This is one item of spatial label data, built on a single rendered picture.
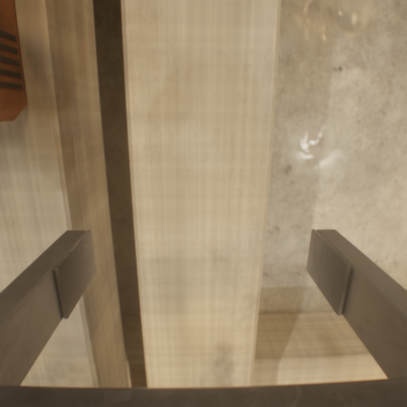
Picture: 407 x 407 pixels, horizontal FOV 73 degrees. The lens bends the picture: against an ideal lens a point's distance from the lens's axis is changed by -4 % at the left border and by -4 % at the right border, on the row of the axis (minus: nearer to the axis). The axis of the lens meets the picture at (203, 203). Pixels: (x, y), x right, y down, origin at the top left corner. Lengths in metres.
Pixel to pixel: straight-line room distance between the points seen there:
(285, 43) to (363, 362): 0.45
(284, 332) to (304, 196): 0.21
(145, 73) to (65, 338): 0.23
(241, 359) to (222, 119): 0.21
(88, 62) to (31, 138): 0.10
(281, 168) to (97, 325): 0.30
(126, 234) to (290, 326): 0.30
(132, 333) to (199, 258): 0.28
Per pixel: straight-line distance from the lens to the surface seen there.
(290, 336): 0.49
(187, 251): 0.22
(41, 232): 0.24
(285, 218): 0.45
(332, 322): 0.54
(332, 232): 0.17
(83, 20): 0.29
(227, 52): 0.20
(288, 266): 0.48
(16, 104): 0.21
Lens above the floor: 0.40
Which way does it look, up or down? 72 degrees down
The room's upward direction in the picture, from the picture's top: 175 degrees clockwise
